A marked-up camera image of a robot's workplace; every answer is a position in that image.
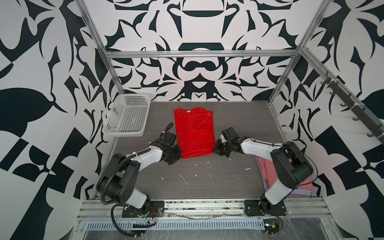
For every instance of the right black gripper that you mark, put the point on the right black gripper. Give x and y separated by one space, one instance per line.
216 148

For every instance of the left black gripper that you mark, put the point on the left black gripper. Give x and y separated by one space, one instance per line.
180 152

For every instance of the red t-shirt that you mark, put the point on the red t-shirt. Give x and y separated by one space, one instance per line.
195 128

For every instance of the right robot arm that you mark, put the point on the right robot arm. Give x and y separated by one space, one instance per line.
291 165

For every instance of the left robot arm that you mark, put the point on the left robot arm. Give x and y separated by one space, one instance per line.
117 184

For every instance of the white plastic basket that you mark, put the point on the white plastic basket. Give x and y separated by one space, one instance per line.
127 116

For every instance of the folded lavender t-shirt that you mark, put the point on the folded lavender t-shirt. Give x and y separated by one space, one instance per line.
300 192

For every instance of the small green-lit circuit board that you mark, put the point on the small green-lit circuit board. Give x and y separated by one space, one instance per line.
272 226

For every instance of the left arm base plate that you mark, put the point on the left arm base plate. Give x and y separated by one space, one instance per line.
150 209

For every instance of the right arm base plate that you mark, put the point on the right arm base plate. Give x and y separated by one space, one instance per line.
264 208

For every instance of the white slotted cable duct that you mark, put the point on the white slotted cable duct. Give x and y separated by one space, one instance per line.
184 224

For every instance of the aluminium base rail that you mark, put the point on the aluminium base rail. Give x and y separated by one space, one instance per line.
206 208

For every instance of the wall hook rail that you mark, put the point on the wall hook rail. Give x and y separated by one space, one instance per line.
361 111

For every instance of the aluminium frame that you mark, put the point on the aluminium frame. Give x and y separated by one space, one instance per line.
300 52

